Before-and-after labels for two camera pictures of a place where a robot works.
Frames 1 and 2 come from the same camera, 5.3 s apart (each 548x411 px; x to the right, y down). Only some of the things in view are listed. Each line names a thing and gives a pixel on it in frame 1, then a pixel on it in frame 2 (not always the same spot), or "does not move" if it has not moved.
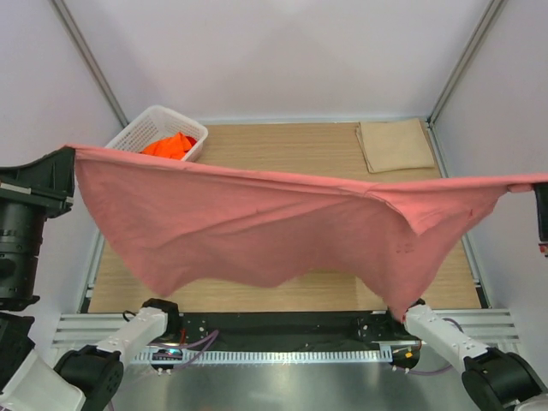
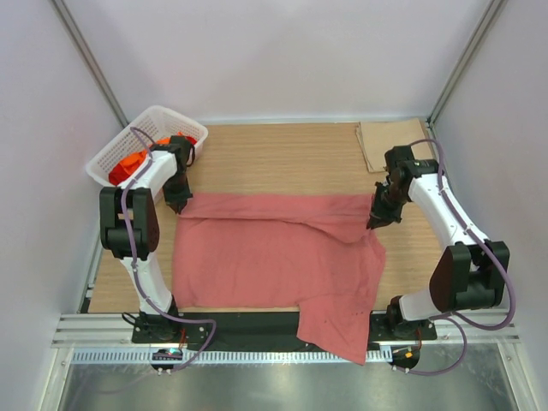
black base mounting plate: (288, 330) does not move
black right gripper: (541, 193) → (379, 217)
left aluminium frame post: (73, 28) does not move
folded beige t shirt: (395, 145) does not move
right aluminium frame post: (491, 14) does not move
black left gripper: (49, 178) → (177, 202)
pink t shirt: (183, 221) → (283, 251)
